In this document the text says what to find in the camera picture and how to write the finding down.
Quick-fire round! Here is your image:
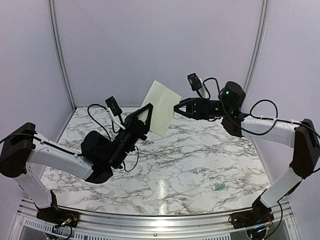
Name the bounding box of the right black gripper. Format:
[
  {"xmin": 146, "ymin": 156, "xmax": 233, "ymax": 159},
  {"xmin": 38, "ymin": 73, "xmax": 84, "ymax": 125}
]
[{"xmin": 170, "ymin": 97, "xmax": 231, "ymax": 120}]

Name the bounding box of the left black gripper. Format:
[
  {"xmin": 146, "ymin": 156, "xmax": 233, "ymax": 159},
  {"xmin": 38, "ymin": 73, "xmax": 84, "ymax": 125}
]
[{"xmin": 106, "ymin": 103, "xmax": 154, "ymax": 169}]

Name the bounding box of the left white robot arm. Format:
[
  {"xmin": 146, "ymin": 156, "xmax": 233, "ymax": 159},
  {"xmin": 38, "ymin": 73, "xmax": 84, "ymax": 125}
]
[{"xmin": 0, "ymin": 103, "xmax": 153, "ymax": 223}]

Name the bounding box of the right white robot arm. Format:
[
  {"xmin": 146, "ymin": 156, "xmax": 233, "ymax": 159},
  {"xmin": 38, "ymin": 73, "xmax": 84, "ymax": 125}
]
[{"xmin": 174, "ymin": 81, "xmax": 320, "ymax": 224}]

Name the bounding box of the small green white sticker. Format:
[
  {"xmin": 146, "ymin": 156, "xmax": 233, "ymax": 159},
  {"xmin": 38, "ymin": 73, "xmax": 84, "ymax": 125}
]
[{"xmin": 211, "ymin": 183, "xmax": 226, "ymax": 191}]

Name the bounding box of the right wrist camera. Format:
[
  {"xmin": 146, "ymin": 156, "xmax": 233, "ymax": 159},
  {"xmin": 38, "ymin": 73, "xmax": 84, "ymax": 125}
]
[{"xmin": 187, "ymin": 73, "xmax": 209, "ymax": 99}]

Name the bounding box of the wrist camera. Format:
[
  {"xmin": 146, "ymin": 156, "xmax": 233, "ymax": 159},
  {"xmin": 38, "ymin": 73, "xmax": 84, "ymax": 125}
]
[
  {"xmin": 105, "ymin": 96, "xmax": 125, "ymax": 130},
  {"xmin": 187, "ymin": 73, "xmax": 209, "ymax": 99}
]

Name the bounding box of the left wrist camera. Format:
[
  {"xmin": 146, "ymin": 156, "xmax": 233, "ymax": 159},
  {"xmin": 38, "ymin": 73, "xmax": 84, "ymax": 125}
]
[{"xmin": 105, "ymin": 96, "xmax": 125, "ymax": 130}]

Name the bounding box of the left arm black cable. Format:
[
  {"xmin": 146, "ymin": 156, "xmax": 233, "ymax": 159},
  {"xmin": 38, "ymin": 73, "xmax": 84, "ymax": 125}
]
[{"xmin": 87, "ymin": 104, "xmax": 140, "ymax": 172}]

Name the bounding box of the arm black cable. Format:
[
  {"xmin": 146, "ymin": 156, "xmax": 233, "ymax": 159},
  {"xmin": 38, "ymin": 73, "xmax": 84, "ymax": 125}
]
[
  {"xmin": 199, "ymin": 77, "xmax": 320, "ymax": 137},
  {"xmin": 87, "ymin": 104, "xmax": 140, "ymax": 172}
]

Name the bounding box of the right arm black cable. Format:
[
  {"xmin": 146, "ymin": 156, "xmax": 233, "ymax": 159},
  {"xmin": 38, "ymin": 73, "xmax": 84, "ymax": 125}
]
[{"xmin": 199, "ymin": 77, "xmax": 320, "ymax": 137}]

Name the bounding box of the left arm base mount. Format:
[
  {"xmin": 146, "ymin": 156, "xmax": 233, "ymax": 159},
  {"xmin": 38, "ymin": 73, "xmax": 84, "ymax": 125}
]
[{"xmin": 35, "ymin": 190, "xmax": 80, "ymax": 228}]

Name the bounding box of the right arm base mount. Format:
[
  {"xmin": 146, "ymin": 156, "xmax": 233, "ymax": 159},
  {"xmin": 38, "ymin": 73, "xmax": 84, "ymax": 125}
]
[{"xmin": 228, "ymin": 196, "xmax": 275, "ymax": 229}]

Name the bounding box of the right aluminium corner post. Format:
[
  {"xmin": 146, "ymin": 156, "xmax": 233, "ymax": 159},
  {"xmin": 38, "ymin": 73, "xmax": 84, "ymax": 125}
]
[{"xmin": 242, "ymin": 0, "xmax": 269, "ymax": 93}]

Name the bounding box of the aluminium corner post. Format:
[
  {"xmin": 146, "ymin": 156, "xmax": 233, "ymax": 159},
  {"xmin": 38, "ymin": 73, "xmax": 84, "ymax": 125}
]
[
  {"xmin": 47, "ymin": 0, "xmax": 77, "ymax": 112},
  {"xmin": 242, "ymin": 0, "xmax": 269, "ymax": 93}
]

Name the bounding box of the left aluminium corner post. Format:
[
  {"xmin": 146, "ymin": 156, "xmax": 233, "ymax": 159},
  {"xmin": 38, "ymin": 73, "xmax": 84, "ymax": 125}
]
[{"xmin": 47, "ymin": 0, "xmax": 77, "ymax": 112}]

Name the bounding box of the aluminium front rail frame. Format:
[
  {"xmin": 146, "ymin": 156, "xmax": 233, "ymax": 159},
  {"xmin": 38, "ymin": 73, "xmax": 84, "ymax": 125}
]
[{"xmin": 9, "ymin": 197, "xmax": 301, "ymax": 240}]

